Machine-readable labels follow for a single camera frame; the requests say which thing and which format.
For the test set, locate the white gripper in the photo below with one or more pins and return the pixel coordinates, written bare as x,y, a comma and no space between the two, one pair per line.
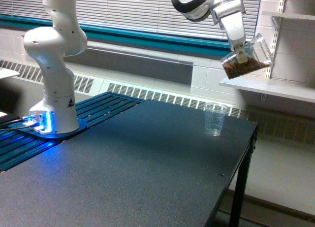
229,15

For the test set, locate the clear cup with brown nuts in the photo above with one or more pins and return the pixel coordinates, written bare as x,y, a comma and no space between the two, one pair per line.
257,54

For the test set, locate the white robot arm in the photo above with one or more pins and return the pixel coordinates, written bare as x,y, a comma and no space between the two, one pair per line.
55,116

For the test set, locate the empty clear plastic cup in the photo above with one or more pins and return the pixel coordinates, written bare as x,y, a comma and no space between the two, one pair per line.
214,117

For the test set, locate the white radiator vent cover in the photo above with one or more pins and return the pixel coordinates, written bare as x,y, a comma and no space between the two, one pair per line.
291,128

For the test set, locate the white window blinds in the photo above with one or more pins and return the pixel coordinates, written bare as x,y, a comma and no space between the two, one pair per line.
154,16

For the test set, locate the black table leg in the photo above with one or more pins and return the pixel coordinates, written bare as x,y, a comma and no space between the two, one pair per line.
241,182

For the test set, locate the white object at left edge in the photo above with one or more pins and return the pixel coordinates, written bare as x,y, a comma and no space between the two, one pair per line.
6,73

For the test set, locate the blue slotted mounting plate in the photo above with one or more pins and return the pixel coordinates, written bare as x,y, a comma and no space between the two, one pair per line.
17,147

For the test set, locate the upper white wall shelf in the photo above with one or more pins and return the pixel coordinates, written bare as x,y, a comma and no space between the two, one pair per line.
290,15

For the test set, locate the white wall shelf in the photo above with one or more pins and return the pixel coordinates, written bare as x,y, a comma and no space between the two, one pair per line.
273,87
290,15

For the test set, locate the lower white wall shelf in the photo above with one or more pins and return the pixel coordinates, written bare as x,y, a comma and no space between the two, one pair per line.
273,87

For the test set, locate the white shelf bracket rail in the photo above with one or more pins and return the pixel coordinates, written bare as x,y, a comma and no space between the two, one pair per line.
277,29

